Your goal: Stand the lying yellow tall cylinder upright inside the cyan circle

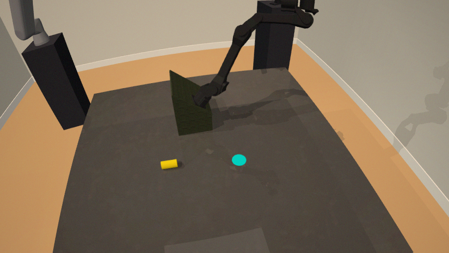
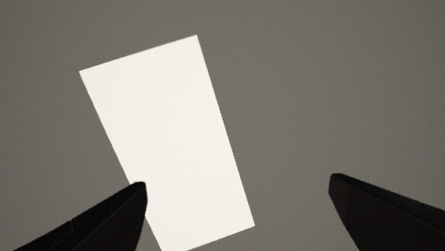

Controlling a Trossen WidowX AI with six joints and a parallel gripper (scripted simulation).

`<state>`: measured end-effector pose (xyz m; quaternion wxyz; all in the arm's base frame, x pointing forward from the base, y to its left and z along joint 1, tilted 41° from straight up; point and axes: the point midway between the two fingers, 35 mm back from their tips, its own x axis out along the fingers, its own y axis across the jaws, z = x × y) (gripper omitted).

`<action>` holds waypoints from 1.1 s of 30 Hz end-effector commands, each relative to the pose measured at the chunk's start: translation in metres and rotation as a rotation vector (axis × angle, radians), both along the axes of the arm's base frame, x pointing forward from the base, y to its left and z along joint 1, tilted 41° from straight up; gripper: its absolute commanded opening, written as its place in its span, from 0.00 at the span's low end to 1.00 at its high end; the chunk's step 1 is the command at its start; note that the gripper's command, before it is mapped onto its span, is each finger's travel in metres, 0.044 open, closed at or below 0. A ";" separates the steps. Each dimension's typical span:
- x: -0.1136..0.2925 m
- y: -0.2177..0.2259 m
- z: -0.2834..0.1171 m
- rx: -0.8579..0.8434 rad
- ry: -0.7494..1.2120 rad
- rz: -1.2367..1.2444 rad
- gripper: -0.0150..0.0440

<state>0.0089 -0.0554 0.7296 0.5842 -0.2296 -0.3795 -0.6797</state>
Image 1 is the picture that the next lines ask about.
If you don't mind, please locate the cyan circle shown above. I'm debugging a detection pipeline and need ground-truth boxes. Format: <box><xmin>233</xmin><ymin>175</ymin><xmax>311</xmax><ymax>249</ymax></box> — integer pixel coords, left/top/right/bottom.
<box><xmin>232</xmin><ymin>155</ymin><xmax>246</xmax><ymax>166</ymax></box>

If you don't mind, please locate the yellow cylinder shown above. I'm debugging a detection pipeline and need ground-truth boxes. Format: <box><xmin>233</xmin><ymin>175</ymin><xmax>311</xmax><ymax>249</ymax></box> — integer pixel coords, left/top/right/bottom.
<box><xmin>161</xmin><ymin>159</ymin><xmax>178</xmax><ymax>169</ymax></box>

